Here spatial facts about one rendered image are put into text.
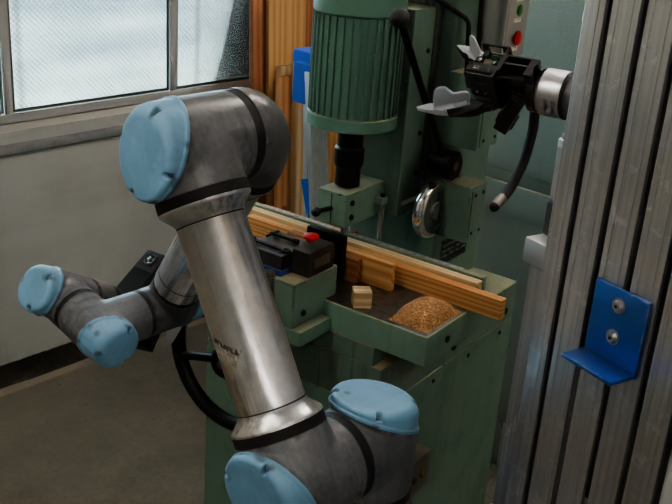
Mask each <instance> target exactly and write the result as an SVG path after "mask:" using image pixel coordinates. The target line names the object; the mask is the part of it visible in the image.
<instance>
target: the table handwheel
mask: <svg viewBox="0 0 672 504"><path fill-rule="evenodd" d="M186 328H187V325H186V326H183V327H181V329H180V331H179V333H178V335H177V336H176V338H175V340H174V341H173V343H171V348H172V355H173V359H174V363H175V367H176V370H177V372H178V375H179V377H180V380H181V382H182V384H183V386H184V388H185V389H186V391H187V393H188V394H189V396H190V397H191V399H192V400H193V401H194V403H195V404H196V405H197V406H198V408H199V409H200V410H201V411H202V412H203V413H204V414H205V415H206V416H207V417H209V418H210V419H211V420H212V421H214V422H215V423H217V424H218V425H220V426H222V427H223V428H226V429H228V430H230V431H233V430H234V428H235V425H236V423H237V420H238V417H236V416H233V415H231V414H229V413H227V412H226V411H224V410H223V409H221V408H220V407H219V406H218V405H216V404H215V403H214V402H213V401H212V400H211V399H210V398H209V396H208V395H207V394H206V393H205V391H204V390H203V389H202V387H201V386H200V384H199V382H198V381H197V379H196V377H195V375H194V373H193V370H192V368H191V365H190V362H189V360H196V361H204V362H210V363H211V366H212V369H213V370H214V372H215V373H216V374H217V375H218V376H219V377H221V378H223V379H225V376H224V373H223V370H222V367H221V364H220V361H219V358H218V355H217V352H216V350H214V351H213V352H212V353H200V352H192V351H187V348H186Z"/></svg>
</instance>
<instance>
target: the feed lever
mask: <svg viewBox="0 0 672 504"><path fill-rule="evenodd" d="M390 22H391V24H392V25H393V26H394V27H396V28H399V30H400V33H401V37H402V40H403V43H404V46H405V49H406V52H407V56H408V59H409V62H410V65H411V68H412V72H413V75H414V78H415V81H416V84H417V87H418V91H419V94H420V97H421V100H422V103H423V104H426V103H430V101H429V97H428V94H427V91H426V88H425V84H424V81H423V78H422V75H421V71H420V68H419V65H418V61H417V58H416V55H415V52H414V48H413V45H412V42H411V39H410V35H409V32H408V29H407V25H408V24H409V22H410V14H409V12H408V11H407V10H406V9H404V8H396V9H394V10H393V11H392V12H391V15H390ZM425 113H426V112H425ZM426 116H427V119H428V122H429V126H430V129H431V132H432V135H433V138H434V141H435V145H436V148H435V149H434V150H433V151H432V152H431V154H430V156H429V159H428V171H429V174H430V175H432V176H435V177H439V178H443V179H447V180H450V181H452V180H454V179H456V178H459V177H461V173H460V171H461V168H462V163H463V159H462V155H461V153H460V152H458V151H454V150H450V149H446V148H444V146H443V143H442V140H441V137H440V133H439V130H438V127H437V124H436V120H435V117H434V114H430V113H426Z"/></svg>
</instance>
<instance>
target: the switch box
mask: <svg viewBox="0 0 672 504"><path fill-rule="evenodd" d="M519 4H522V6H523V13H522V15H520V16H517V14H516V10H517V7H518V5H519ZM528 7H529V0H524V1H518V2H517V0H484V14H483V28H482V42H485V43H491V44H496V45H503V46H509V47H513V46H517V50H514V51H512V53H513V55H518V54H522V50H523V43H524V36H525V29H526V22H527V15H528ZM519 17H521V22H516V23H514V20H515V18H519ZM518 30H519V31H521V32H522V40H521V42H520V44H519V45H514V42H513V36H514V34H515V32H516V31H518ZM482 42H481V51H482V52H484V50H483V46H482ZM490 50H491V52H494V53H500V54H504V51H503V48H497V47H491V46H490Z"/></svg>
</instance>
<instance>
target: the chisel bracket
mask: <svg viewBox="0 0 672 504"><path fill-rule="evenodd" d="M384 184H385V182H384V181H383V180H380V179H376V178H373V177H369V176H366V175H362V174H361V175H360V185H359V186H357V187H352V188H347V187H341V186H338V185H336V184H335V183H334V182H333V183H330V184H328V185H325V186H322V187H320V188H319V192H318V207H319V208H322V207H327V206H332V207H333V210H332V211H327V212H323V213H321V214H320V215H319V216H318V217H317V220H320V221H323V222H326V223H329V224H332V225H335V226H338V227H341V228H346V227H348V226H351V225H353V224H355V223H358V222H360V221H362V220H365V219H367V218H369V217H372V216H374V215H376V214H378V213H379V211H380V210H379V209H380V205H379V204H376V203H374V198H375V196H377V195H380V193H382V192H383V193H384Z"/></svg>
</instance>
